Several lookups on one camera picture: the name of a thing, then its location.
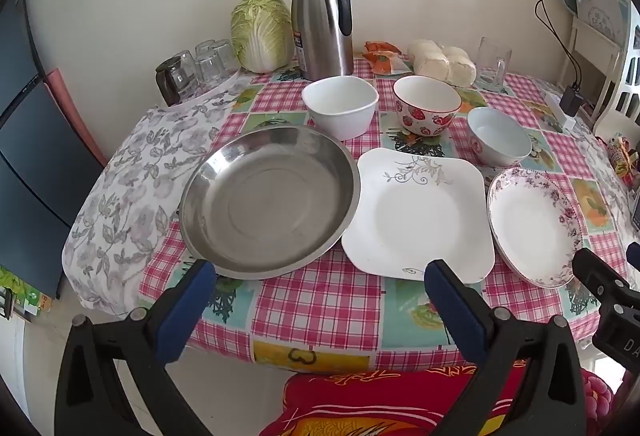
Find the colourful candy packet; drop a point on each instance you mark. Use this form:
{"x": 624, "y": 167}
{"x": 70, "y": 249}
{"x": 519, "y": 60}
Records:
{"x": 622, "y": 156}

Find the grey teal cushion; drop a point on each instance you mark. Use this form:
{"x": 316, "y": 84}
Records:
{"x": 597, "y": 11}

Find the clear glass mug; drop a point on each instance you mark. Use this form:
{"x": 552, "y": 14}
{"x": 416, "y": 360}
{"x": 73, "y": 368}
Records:
{"x": 492, "y": 63}

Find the steel thermos jug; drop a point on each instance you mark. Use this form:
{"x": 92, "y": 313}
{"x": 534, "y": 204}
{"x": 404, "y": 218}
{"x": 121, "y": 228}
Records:
{"x": 320, "y": 31}

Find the dark blue panel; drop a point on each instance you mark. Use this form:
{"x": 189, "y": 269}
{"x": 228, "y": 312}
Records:
{"x": 30, "y": 141}

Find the black charger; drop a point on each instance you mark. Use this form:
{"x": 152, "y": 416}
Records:
{"x": 571, "y": 101}

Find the white power strip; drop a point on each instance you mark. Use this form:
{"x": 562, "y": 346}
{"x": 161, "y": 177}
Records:
{"x": 555, "y": 113}

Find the grey floral tablecloth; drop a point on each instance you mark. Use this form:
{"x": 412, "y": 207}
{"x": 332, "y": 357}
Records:
{"x": 130, "y": 196}

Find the white plastic chair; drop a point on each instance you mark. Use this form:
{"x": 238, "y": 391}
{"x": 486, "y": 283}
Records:
{"x": 625, "y": 106}

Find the pink board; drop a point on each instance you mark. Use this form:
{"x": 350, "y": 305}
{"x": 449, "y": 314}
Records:
{"x": 75, "y": 116}

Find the clear drinking glass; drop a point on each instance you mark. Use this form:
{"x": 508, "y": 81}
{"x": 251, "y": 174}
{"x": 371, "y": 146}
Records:
{"x": 226, "y": 56}
{"x": 204, "y": 48}
{"x": 210, "y": 68}
{"x": 185, "y": 73}

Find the pink checked tablecloth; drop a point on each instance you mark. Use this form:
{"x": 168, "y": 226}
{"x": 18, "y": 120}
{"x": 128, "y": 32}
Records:
{"x": 325, "y": 306}

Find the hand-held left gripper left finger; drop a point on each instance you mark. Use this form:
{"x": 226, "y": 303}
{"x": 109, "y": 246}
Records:
{"x": 185, "y": 311}

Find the packaged white steamed buns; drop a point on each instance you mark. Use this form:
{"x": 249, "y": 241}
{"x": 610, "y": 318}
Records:
{"x": 442, "y": 61}

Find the white square bowl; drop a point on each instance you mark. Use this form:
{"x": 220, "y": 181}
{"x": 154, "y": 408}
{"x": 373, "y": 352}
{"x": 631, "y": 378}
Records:
{"x": 340, "y": 108}

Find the white round bowl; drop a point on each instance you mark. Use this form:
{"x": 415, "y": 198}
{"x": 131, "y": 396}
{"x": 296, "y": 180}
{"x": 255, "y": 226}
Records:
{"x": 500, "y": 136}

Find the napa cabbage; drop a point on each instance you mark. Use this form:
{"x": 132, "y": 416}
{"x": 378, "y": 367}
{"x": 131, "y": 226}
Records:
{"x": 260, "y": 31}

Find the black phone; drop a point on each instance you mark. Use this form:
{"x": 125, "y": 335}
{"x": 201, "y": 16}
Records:
{"x": 636, "y": 208}

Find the strawberry print bowl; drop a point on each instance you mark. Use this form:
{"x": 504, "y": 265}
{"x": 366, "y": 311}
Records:
{"x": 425, "y": 116}

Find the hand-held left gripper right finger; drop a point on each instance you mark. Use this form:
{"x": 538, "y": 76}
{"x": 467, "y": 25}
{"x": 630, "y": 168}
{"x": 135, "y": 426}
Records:
{"x": 452, "y": 311}

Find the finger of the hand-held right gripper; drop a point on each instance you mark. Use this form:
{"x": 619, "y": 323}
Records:
{"x": 635, "y": 253}
{"x": 592, "y": 273}

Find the green box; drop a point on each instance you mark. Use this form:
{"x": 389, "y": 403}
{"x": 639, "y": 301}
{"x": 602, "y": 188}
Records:
{"x": 27, "y": 296}

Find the white square plate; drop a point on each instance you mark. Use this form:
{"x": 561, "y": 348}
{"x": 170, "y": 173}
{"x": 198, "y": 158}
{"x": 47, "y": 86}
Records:
{"x": 410, "y": 221}

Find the orange snack packet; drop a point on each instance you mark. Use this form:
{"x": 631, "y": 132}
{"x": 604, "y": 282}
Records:
{"x": 392, "y": 63}
{"x": 382, "y": 47}

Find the floral oval plate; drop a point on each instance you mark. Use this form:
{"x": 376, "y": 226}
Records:
{"x": 530, "y": 226}

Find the red floral cushion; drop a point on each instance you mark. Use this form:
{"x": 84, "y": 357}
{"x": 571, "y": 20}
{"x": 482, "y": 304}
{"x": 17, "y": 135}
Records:
{"x": 380, "y": 406}

